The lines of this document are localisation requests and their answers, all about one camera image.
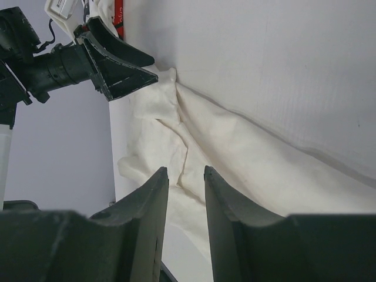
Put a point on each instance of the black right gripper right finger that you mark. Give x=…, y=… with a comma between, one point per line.
x=251, y=243

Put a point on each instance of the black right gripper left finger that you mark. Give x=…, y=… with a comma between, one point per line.
x=120, y=243

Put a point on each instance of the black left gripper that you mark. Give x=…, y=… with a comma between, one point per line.
x=115, y=68

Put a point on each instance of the cream white t shirt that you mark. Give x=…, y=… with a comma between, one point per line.
x=173, y=127

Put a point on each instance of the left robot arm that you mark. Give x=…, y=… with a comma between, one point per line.
x=55, y=129

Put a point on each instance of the red white folded shirt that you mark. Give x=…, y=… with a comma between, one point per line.
x=118, y=18

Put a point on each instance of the white black patterned folded shirt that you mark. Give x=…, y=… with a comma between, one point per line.
x=102, y=8

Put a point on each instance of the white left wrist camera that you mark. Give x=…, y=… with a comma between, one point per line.
x=61, y=12

